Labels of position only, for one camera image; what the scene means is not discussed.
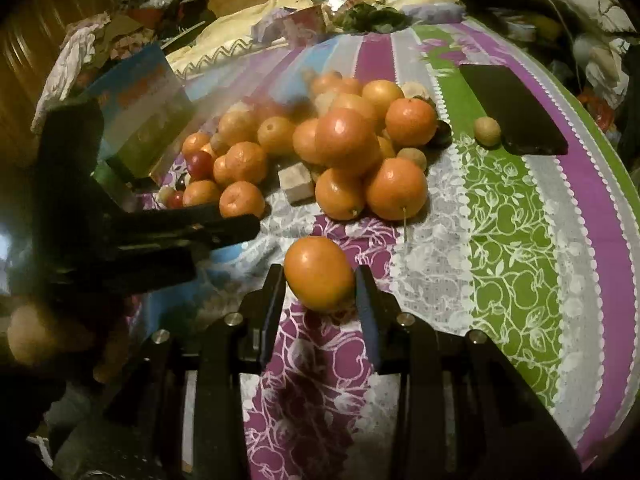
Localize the blue green printed cardboard box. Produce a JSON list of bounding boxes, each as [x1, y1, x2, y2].
[[80, 42, 201, 186]]

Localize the pale cube block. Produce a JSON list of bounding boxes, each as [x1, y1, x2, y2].
[[278, 162, 316, 205]]

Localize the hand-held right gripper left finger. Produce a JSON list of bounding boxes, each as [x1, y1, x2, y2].
[[102, 262, 287, 480]]

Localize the leafy greens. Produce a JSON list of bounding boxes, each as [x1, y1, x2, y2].
[[340, 2, 413, 36]]

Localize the striped floral bedsheet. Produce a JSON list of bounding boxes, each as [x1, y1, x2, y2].
[[125, 15, 640, 480]]

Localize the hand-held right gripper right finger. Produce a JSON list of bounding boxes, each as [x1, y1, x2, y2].
[[354, 264, 583, 480]]

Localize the pink red container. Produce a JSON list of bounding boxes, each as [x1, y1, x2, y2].
[[285, 7, 326, 43]]

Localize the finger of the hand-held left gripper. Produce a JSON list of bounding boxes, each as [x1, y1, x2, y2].
[[115, 206, 262, 252], [60, 249, 212, 294]]

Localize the large smooth orange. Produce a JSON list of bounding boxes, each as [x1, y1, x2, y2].
[[283, 236, 356, 313]]

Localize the dark plum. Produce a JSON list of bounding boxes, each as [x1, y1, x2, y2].
[[427, 119, 453, 148]]

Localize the pile of oranges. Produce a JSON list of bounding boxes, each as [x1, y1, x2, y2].
[[180, 71, 441, 221]]

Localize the purple tissue packet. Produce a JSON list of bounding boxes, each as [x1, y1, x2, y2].
[[400, 2, 466, 26]]

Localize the clear plastic packet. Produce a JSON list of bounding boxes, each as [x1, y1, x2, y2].
[[320, 0, 361, 26]]

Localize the purple snack packet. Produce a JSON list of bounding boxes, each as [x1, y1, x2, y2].
[[250, 10, 291, 43]]

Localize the person's left hand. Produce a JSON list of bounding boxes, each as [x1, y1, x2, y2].
[[6, 302, 128, 383]]

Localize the wooden cabinet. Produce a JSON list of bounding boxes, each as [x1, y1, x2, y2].
[[0, 0, 121, 151]]

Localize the tan longan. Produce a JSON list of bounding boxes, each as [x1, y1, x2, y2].
[[399, 146, 428, 172], [474, 116, 502, 147]]

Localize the yellow zigzag quilt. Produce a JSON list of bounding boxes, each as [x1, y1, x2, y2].
[[165, 0, 441, 81]]

